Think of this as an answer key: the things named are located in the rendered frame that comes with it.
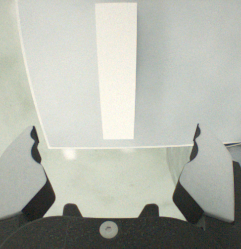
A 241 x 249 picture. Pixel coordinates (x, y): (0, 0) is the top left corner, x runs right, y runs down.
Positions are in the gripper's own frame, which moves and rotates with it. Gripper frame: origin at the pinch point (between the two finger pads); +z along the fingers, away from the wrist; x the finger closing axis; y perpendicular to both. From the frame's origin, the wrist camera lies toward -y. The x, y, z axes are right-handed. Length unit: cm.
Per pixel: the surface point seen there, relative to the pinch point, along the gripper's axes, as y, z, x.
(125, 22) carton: -8.9, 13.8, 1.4
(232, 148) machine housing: 20.2, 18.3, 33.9
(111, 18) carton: -9.6, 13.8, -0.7
